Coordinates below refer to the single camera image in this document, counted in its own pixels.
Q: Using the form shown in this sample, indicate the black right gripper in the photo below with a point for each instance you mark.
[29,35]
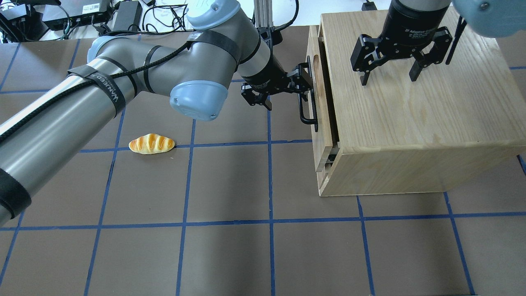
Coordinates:
[412,21]

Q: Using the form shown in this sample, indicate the toy bread loaf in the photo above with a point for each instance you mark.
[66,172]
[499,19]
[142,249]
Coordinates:
[151,144]

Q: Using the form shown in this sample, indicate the black power adapter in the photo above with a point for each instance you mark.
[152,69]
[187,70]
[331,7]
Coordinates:
[128,15]

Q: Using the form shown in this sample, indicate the wooden drawer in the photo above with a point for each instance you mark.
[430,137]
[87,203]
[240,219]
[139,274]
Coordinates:
[326,140]

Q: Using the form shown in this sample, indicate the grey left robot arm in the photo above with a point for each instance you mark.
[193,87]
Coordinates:
[40,139]

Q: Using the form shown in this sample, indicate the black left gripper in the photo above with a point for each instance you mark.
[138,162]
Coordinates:
[266,77]

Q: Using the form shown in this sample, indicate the wooden drawer cabinet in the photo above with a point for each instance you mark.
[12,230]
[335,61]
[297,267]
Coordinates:
[397,136]

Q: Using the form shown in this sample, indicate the black network switch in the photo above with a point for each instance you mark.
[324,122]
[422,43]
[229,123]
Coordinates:
[77,12]

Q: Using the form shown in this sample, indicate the aluminium frame post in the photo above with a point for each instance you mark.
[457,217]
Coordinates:
[263,14]

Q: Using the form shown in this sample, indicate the black drawer handle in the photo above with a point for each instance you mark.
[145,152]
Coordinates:
[313,119]

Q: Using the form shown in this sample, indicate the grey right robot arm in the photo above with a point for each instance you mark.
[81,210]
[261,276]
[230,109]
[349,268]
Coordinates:
[488,18]

